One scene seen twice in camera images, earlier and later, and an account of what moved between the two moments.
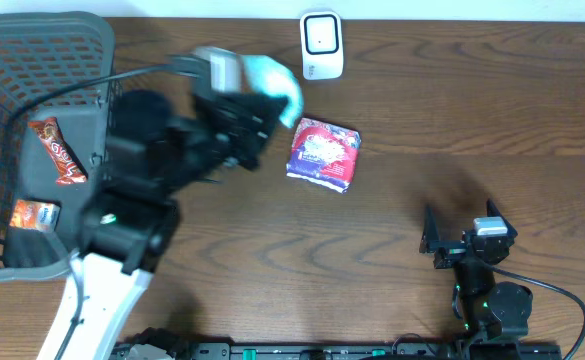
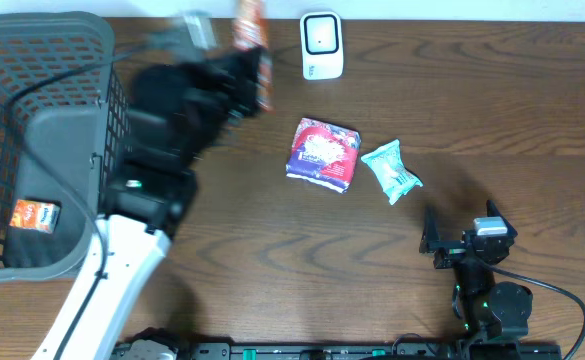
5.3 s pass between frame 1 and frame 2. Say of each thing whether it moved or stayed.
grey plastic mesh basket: stayed
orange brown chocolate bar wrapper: moved
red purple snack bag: stayed
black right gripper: stayed
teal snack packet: moved
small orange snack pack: stayed
